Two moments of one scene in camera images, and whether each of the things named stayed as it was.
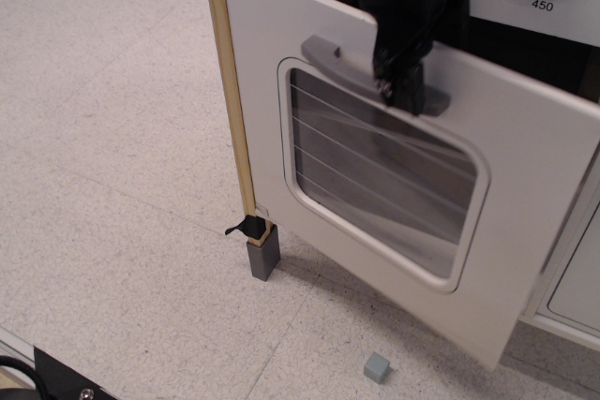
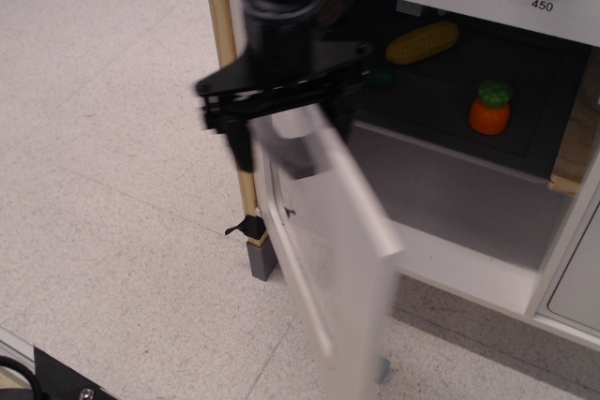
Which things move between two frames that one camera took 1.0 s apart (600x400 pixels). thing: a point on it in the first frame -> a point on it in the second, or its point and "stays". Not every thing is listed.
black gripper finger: (407, 92) -> (238, 135)
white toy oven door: (449, 214) -> (337, 243)
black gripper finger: (455, 25) -> (342, 111)
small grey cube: (377, 367) stays
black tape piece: (254, 227) stays
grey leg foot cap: (263, 259) stays
